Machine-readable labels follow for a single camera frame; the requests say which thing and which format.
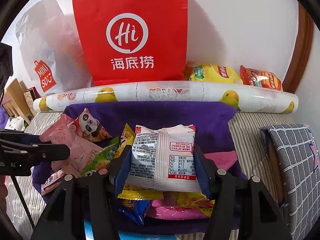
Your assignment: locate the white red snack packet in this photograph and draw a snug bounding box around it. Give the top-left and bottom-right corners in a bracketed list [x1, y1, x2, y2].
[130, 125, 201, 193]

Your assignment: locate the pink peach candy packet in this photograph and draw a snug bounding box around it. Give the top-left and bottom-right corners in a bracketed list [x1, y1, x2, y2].
[40, 114, 102, 178]

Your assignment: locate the green snack packet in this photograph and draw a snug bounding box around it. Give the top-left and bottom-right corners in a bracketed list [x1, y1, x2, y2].
[79, 137, 119, 178]

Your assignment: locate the red paper shopping bag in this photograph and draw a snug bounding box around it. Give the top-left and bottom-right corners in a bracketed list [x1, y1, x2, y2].
[73, 0, 188, 86]

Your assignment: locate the yellow chips bag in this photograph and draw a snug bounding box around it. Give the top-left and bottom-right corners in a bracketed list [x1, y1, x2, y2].
[185, 62, 243, 85]

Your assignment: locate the patterned brown box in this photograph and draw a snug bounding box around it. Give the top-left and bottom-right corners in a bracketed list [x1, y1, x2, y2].
[23, 87, 40, 116]

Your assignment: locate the small red white candy packet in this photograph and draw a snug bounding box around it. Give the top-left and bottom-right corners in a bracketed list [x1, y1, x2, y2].
[41, 170, 65, 196]

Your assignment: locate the rolled lemon print mat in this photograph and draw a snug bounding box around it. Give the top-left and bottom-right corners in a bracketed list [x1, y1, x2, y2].
[33, 81, 299, 114]

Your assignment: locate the small blue snack packet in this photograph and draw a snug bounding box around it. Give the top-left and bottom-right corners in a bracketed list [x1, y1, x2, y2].
[118, 199, 152, 226]

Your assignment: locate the blue tissue pack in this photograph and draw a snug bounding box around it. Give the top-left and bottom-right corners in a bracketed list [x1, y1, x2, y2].
[84, 219, 178, 240]

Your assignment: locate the person's left hand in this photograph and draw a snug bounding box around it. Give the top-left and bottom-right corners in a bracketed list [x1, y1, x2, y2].
[0, 176, 8, 213]

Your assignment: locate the red chips bag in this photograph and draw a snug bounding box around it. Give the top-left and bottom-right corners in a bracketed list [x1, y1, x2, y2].
[240, 65, 283, 91]

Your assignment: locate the panda face snack packet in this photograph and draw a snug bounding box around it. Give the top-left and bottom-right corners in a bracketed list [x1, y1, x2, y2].
[67, 108, 111, 142]

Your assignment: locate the brown wooden door frame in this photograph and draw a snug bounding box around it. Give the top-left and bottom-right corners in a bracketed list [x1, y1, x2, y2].
[283, 3, 314, 94]

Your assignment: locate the purple towel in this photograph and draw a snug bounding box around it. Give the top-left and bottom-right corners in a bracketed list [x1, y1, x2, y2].
[31, 101, 249, 235]

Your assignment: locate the white spotted pillow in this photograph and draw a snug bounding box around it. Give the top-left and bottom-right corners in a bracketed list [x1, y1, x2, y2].
[5, 116, 28, 131]

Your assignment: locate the grey checked folded cloth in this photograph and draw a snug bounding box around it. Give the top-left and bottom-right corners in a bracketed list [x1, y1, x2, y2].
[260, 124, 319, 239]

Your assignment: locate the yellow triangular snack packet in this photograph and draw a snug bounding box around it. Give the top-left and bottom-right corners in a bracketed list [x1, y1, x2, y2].
[114, 123, 164, 201]

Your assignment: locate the white Miniso plastic bag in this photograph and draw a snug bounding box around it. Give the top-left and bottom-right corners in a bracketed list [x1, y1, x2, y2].
[15, 0, 92, 95]

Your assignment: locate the striped quilted mattress cover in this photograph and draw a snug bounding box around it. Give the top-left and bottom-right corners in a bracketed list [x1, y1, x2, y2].
[6, 112, 294, 239]

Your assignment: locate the pink yellow sweet potato sticks bag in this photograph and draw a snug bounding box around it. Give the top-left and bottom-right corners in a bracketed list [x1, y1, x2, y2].
[146, 151, 238, 220]

